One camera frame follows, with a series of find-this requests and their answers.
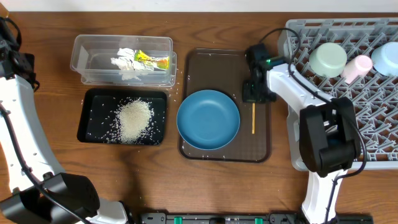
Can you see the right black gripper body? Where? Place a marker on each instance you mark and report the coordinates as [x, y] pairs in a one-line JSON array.
[[255, 93]]

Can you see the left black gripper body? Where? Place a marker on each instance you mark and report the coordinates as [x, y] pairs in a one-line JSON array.
[[29, 61]]

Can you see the wooden chopstick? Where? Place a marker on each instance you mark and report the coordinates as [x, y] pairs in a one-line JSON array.
[[253, 118]]

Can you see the dark blue plate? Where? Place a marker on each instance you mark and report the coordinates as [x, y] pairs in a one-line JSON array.
[[208, 120]]

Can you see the mint green bowl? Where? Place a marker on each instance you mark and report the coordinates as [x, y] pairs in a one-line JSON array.
[[328, 60]]

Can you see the green yellow snack wrapper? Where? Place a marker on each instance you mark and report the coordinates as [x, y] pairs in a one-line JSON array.
[[161, 63]]

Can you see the pink cup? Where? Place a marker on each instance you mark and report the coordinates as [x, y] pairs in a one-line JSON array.
[[357, 67]]

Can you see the white tissue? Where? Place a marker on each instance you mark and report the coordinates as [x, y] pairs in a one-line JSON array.
[[141, 66], [125, 62]]

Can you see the white rice pile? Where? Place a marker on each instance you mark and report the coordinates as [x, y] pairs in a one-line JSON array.
[[127, 120]]

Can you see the light blue bowl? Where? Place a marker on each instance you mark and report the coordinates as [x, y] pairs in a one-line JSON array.
[[385, 59]]

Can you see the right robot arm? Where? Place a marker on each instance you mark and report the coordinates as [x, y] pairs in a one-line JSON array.
[[326, 135]]

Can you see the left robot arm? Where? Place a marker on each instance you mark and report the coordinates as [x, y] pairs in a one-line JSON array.
[[42, 192]]

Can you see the grey dishwasher rack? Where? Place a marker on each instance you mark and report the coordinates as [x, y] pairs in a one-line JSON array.
[[374, 96]]

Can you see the brown serving tray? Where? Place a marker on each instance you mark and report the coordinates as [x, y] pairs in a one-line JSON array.
[[225, 71]]

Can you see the clear plastic bin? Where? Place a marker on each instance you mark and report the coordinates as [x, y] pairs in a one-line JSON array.
[[91, 58]]

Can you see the black plastic tray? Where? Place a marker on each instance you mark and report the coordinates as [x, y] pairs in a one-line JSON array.
[[118, 93]]

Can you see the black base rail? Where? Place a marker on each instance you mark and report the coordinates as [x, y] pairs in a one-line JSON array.
[[274, 218]]

